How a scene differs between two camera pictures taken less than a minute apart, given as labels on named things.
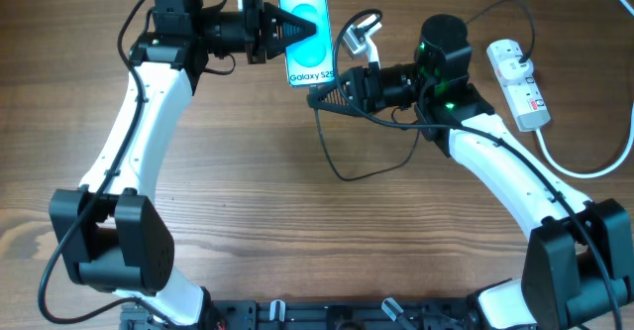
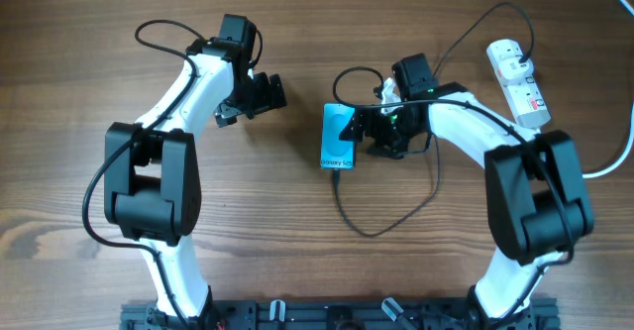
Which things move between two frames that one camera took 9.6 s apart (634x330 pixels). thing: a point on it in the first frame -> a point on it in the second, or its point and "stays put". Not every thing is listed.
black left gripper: x=267 y=44 -> x=266 y=100
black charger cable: x=523 y=60 -> x=433 y=139
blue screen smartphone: x=309 y=59 -> x=336 y=154
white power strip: x=525 y=98 stays put
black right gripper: x=365 y=91 -> x=362 y=118
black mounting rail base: x=315 y=314 stays put
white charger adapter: x=511 y=68 stays put
